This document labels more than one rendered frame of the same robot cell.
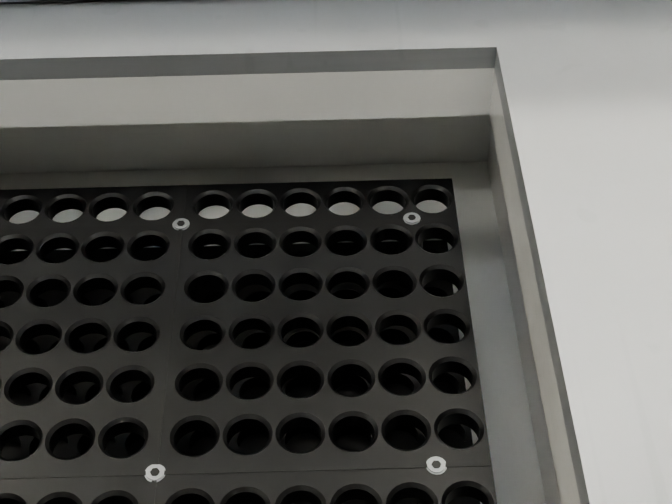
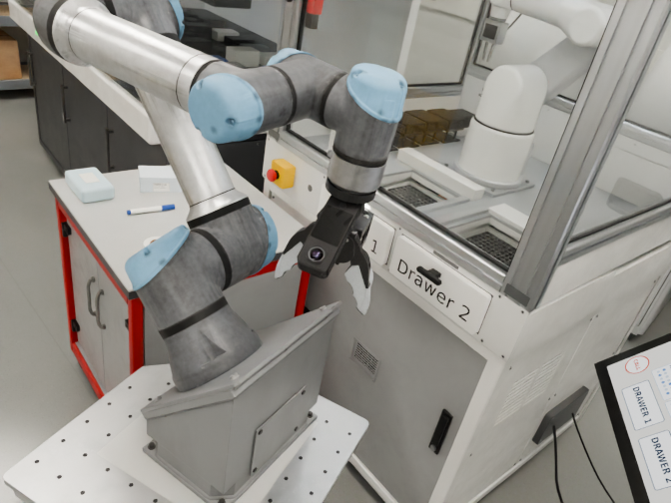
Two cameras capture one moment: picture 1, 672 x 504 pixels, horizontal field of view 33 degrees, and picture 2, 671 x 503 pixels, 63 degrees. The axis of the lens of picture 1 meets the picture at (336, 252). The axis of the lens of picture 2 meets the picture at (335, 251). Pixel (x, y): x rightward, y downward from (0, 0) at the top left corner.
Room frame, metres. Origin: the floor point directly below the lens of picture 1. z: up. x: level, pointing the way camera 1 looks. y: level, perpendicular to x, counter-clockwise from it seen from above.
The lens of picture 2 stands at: (1.34, 0.99, 1.58)
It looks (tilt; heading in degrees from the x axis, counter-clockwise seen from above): 31 degrees down; 225
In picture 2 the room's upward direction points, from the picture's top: 11 degrees clockwise
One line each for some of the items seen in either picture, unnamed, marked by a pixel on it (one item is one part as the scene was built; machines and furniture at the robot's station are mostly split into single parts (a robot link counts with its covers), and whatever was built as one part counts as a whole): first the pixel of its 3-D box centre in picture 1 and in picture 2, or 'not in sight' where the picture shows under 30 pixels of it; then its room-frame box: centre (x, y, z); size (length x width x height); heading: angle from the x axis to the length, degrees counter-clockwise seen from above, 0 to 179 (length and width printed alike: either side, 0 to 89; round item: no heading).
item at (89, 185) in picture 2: not in sight; (89, 184); (0.87, -0.56, 0.78); 0.15 x 0.10 x 0.04; 92
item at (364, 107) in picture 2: not in sight; (367, 113); (0.85, 0.50, 1.38); 0.09 x 0.08 x 0.11; 105
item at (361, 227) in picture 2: not in sight; (343, 216); (0.84, 0.49, 1.22); 0.09 x 0.08 x 0.12; 32
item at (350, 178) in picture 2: not in sight; (353, 168); (0.85, 0.50, 1.30); 0.08 x 0.08 x 0.05
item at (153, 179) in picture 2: not in sight; (160, 179); (0.67, -0.52, 0.79); 0.13 x 0.09 x 0.05; 161
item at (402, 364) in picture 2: not in sight; (434, 315); (-0.12, 0.10, 0.40); 1.03 x 0.95 x 0.80; 90
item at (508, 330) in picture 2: not in sight; (471, 201); (-0.12, 0.09, 0.87); 1.02 x 0.95 x 0.14; 90
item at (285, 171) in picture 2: not in sight; (282, 174); (0.38, -0.28, 0.88); 0.07 x 0.05 x 0.07; 90
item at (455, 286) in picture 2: not in sight; (435, 282); (0.36, 0.36, 0.87); 0.29 x 0.02 x 0.11; 90
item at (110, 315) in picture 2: not in sight; (181, 309); (0.67, -0.36, 0.38); 0.62 x 0.58 x 0.76; 90
